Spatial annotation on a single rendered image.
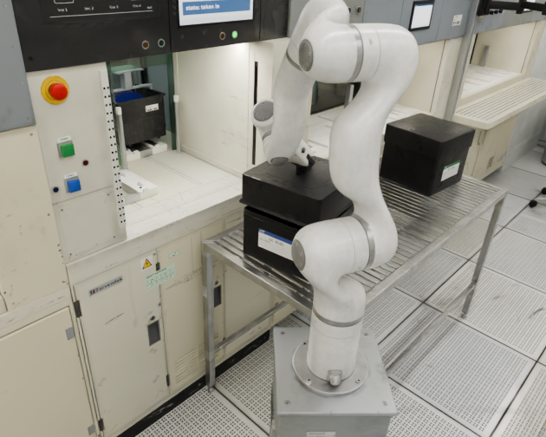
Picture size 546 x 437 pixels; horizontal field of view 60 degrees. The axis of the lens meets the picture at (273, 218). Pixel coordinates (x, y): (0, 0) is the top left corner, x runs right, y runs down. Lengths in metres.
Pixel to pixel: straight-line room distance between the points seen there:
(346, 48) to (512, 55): 3.57
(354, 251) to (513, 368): 1.73
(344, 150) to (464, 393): 1.67
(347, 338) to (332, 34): 0.65
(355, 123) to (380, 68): 0.10
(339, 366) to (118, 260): 0.75
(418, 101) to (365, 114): 2.11
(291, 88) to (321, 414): 0.75
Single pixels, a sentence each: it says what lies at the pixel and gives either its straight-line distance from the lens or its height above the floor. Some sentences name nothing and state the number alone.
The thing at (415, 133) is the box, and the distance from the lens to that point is 2.13.
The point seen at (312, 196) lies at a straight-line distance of 1.37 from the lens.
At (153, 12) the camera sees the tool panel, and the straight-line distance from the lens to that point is 1.39.
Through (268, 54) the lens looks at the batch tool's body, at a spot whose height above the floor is 1.36.
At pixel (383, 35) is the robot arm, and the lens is 0.91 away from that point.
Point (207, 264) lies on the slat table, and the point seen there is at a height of 0.67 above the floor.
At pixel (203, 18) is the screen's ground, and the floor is 1.48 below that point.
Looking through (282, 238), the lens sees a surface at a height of 0.88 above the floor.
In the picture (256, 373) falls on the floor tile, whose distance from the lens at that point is 2.26.
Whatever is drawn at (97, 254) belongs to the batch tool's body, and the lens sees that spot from 1.50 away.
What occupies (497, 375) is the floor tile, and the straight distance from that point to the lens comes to 2.54.
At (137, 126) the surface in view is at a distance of 2.05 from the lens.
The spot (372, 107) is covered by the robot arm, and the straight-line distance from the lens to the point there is 0.92.
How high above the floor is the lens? 1.68
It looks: 30 degrees down
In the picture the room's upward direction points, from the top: 3 degrees clockwise
